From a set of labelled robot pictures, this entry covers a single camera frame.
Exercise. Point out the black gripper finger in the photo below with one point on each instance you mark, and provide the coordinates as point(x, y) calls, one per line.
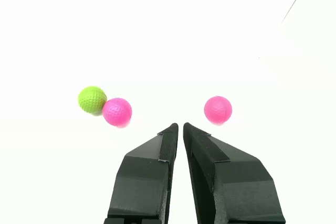
point(241, 190)
point(141, 182)

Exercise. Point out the pink golf ball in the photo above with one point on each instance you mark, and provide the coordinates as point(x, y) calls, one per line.
point(218, 110)
point(117, 111)

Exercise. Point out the green golf ball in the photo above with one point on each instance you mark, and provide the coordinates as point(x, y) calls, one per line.
point(90, 99)

